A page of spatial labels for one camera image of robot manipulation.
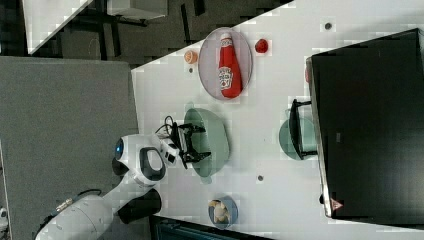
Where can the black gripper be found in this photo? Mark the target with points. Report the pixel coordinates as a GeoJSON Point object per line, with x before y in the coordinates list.
{"type": "Point", "coordinates": [181, 137]}

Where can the green plastic strainer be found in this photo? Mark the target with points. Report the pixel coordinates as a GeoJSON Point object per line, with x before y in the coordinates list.
{"type": "Point", "coordinates": [213, 139]}

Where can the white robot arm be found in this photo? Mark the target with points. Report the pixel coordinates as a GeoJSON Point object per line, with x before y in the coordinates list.
{"type": "Point", "coordinates": [143, 160]}

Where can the red ketchup bottle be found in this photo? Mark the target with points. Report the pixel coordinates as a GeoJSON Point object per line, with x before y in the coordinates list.
{"type": "Point", "coordinates": [229, 73]}

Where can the blue bowl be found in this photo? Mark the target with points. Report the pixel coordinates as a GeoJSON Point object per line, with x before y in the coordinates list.
{"type": "Point", "coordinates": [232, 209]}

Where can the beige food pieces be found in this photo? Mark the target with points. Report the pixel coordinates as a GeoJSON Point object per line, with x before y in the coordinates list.
{"type": "Point", "coordinates": [220, 212]}

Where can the orange slice toy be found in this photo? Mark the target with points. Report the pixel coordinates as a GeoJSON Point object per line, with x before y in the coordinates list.
{"type": "Point", "coordinates": [191, 57]}

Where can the small green plate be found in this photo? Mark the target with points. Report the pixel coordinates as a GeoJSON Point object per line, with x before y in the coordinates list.
{"type": "Point", "coordinates": [309, 144]}

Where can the red strawberry toy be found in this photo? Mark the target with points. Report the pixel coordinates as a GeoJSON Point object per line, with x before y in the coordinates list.
{"type": "Point", "coordinates": [261, 46]}

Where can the white background table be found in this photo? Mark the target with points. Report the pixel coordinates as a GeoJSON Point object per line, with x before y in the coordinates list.
{"type": "Point", "coordinates": [44, 18]}

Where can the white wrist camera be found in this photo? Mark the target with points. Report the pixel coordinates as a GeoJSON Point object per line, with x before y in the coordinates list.
{"type": "Point", "coordinates": [170, 151]}

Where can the blue metal frame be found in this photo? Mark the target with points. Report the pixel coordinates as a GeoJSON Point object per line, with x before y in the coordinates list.
{"type": "Point", "coordinates": [162, 228]}

